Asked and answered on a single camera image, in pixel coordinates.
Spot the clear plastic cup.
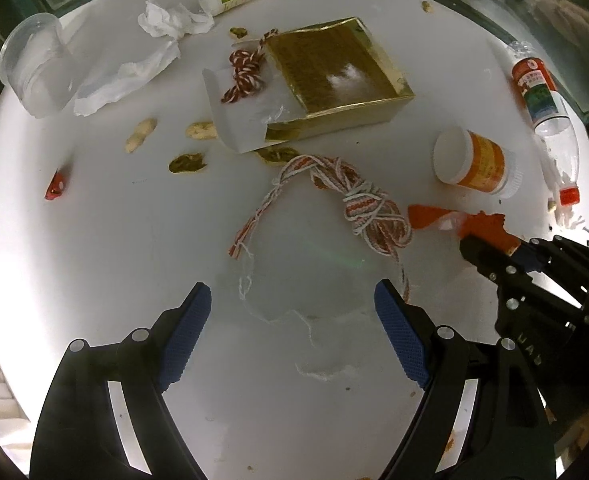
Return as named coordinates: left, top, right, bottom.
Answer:
left=0, top=12, right=80, bottom=120

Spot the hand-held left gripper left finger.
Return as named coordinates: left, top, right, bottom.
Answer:
left=29, top=282, right=212, bottom=480

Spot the white jar orange label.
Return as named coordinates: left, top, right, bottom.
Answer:
left=433, top=126, right=525, bottom=198

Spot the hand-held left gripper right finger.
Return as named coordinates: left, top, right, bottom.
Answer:
left=374, top=278, right=560, bottom=480

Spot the clear plastic bottle red label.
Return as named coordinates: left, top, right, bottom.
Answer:
left=504, top=40, right=582, bottom=207

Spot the gold cardboard box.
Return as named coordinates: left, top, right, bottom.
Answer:
left=202, top=16, right=415, bottom=155

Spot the small red scrap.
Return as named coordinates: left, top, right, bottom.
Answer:
left=44, top=170, right=70, bottom=202

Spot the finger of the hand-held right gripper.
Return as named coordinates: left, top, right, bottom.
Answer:
left=511, top=236, right=589, bottom=291
left=459, top=236, right=530, bottom=311

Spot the short red white cord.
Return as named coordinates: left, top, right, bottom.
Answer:
left=221, top=29, right=279, bottom=105

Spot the long white tissue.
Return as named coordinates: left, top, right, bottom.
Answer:
left=73, top=0, right=216, bottom=118

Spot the red wrapper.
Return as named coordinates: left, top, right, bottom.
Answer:
left=408, top=203, right=520, bottom=256

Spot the red white rope bundle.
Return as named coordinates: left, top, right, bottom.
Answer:
left=228, top=155, right=415, bottom=381

